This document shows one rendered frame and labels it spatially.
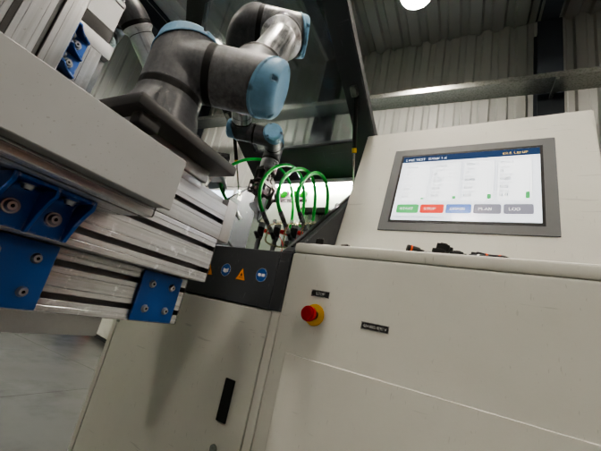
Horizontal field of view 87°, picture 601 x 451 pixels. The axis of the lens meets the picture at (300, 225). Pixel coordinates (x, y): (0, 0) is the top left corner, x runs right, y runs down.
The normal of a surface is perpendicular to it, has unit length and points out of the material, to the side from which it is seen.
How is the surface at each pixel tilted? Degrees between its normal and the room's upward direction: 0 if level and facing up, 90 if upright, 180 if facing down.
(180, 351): 90
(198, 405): 90
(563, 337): 90
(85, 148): 90
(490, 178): 76
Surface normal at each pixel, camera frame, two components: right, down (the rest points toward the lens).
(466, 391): -0.49, -0.34
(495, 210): -0.43, -0.55
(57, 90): 0.89, 0.06
